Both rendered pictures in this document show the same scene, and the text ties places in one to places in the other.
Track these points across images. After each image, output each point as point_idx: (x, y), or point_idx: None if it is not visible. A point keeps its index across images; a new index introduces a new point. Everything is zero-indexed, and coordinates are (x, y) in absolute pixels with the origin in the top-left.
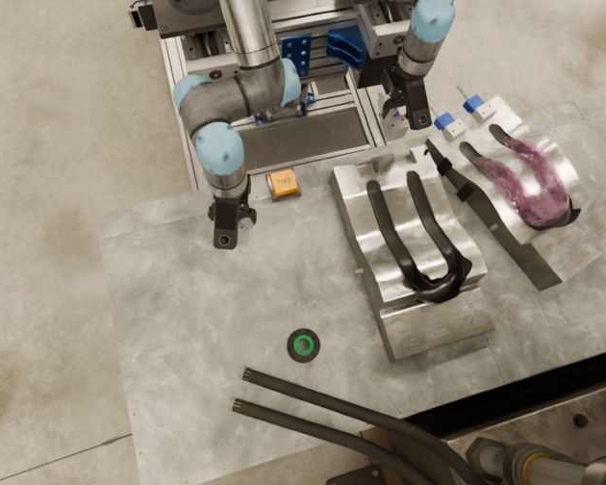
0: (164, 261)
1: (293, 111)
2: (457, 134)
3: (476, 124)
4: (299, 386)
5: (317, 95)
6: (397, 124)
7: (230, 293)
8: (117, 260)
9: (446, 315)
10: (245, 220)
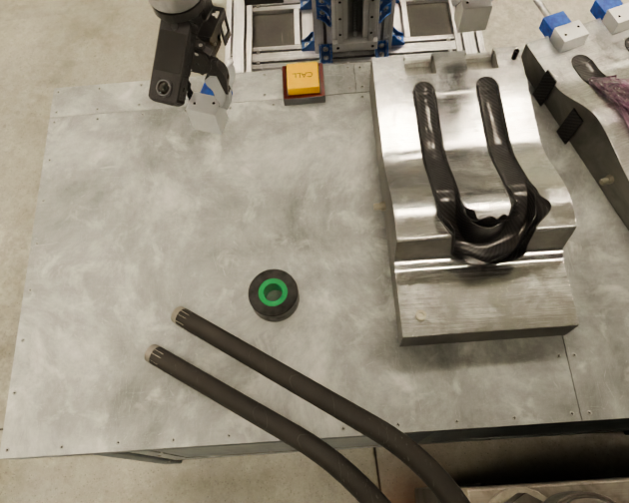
0: (121, 155)
1: (368, 43)
2: (571, 39)
3: (606, 35)
4: (249, 344)
5: (408, 37)
6: (474, 2)
7: (194, 211)
8: (64, 145)
9: (500, 288)
10: (213, 84)
